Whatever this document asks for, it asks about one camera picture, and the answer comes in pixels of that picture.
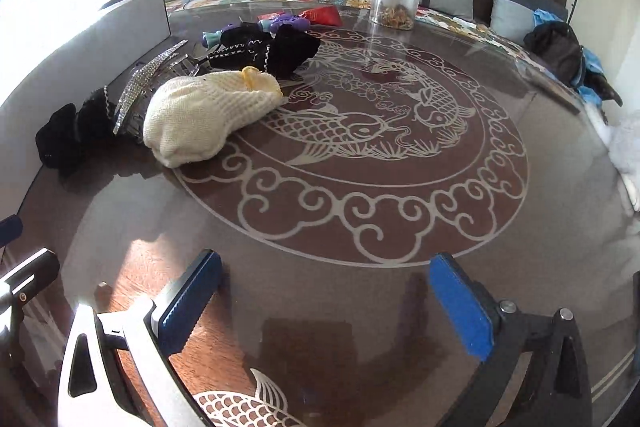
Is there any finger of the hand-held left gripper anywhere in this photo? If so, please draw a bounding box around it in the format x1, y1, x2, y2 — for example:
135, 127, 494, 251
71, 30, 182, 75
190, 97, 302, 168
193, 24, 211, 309
0, 216, 24, 249
0, 248, 62, 308

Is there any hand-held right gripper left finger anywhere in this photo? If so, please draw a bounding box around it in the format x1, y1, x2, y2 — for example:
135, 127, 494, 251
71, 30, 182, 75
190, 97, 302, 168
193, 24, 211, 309
57, 249, 223, 427

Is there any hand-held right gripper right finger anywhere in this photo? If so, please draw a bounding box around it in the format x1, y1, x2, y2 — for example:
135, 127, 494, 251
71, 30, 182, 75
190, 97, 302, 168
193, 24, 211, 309
429, 253, 593, 427

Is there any purple toy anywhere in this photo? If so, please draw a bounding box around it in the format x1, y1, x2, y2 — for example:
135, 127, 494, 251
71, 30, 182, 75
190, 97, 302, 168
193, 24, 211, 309
270, 11, 312, 32

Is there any brown patterned glass desktop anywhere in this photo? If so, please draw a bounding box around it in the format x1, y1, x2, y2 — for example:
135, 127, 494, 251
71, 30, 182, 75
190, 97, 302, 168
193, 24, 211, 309
0, 2, 640, 427

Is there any black fuzzy scrunchie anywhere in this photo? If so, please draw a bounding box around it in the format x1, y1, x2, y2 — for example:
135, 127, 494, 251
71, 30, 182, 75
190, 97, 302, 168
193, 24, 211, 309
35, 103, 85, 175

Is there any black white-trimmed hair band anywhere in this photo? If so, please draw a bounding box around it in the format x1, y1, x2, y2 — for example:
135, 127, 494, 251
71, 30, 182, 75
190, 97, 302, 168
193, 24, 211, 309
75, 85, 122, 140
206, 38, 273, 72

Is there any cream knit hat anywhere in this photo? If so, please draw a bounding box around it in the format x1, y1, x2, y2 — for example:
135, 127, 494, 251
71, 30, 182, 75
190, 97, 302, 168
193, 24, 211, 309
143, 66, 284, 168

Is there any white panel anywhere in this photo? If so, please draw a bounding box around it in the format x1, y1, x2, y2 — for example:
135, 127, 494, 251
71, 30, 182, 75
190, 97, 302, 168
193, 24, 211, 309
0, 0, 170, 233

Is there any white fluffy blanket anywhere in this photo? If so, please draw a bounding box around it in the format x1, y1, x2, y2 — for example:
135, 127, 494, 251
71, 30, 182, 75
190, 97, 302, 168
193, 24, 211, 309
584, 106, 640, 214

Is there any clear plastic hair clip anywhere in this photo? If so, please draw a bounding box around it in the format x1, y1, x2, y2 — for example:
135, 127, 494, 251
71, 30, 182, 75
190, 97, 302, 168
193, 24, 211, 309
176, 52, 212, 76

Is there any black velvet scrunchie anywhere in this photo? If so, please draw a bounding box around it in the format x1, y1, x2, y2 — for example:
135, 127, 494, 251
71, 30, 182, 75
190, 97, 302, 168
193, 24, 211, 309
267, 24, 322, 76

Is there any blue cloth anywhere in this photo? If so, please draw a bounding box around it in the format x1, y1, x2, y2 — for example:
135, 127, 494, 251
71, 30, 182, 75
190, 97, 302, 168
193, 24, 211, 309
532, 8, 610, 98

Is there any dark clothes pile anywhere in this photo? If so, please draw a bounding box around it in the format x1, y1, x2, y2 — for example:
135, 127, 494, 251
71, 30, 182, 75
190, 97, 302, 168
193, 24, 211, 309
522, 21, 624, 108

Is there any red pyramid packet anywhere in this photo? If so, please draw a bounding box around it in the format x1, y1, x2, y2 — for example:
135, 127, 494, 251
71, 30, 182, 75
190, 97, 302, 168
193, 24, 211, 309
300, 5, 344, 28

